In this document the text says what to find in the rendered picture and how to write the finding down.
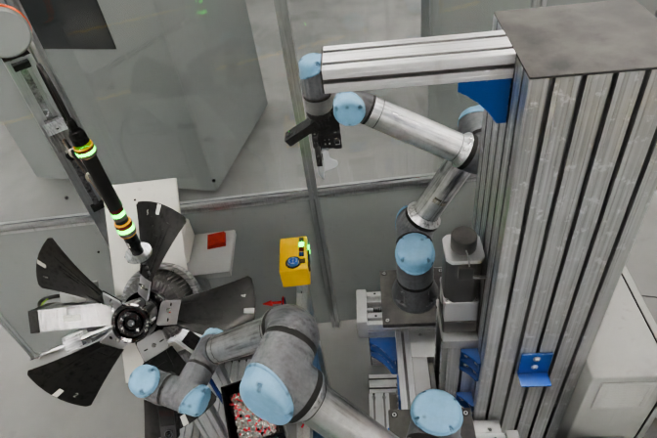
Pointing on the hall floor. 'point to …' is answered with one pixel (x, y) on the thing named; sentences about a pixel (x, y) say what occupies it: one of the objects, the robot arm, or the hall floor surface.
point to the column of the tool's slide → (48, 137)
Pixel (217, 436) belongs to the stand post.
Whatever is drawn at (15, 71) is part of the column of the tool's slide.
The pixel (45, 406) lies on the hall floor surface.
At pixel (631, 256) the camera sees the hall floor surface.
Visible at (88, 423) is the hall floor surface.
